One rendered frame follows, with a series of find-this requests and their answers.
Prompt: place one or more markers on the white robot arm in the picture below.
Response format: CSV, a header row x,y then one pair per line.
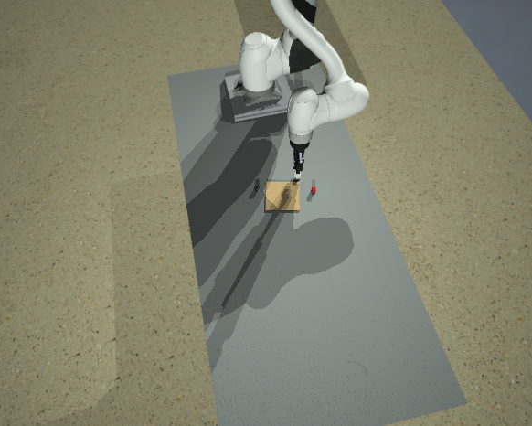
x,y
300,47

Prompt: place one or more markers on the tan square mat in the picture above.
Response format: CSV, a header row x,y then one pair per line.
x,y
282,196

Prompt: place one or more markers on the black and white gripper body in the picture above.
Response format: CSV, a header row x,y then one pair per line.
x,y
299,147

